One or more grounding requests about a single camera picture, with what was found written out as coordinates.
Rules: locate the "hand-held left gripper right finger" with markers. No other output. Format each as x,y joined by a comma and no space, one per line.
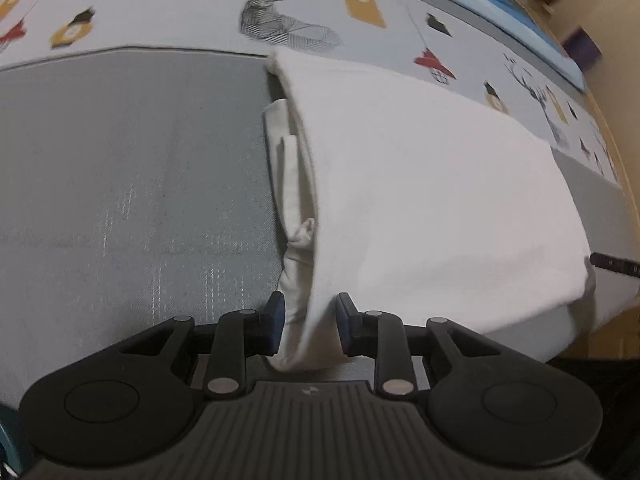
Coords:
343,320

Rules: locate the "deer printed bed sheet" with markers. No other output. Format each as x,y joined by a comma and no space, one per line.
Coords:
165,5

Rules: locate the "teal cloth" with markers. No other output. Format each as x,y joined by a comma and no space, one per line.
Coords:
9,440

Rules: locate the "white garment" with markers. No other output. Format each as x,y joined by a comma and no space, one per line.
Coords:
425,185

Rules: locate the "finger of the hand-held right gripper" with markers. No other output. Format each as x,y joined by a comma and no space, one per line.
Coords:
615,264

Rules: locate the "light blue cloth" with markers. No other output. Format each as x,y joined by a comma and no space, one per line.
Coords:
500,5

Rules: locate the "purple box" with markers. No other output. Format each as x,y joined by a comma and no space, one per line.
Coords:
582,49

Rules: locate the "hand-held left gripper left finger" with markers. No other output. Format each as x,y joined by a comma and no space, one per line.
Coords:
277,317

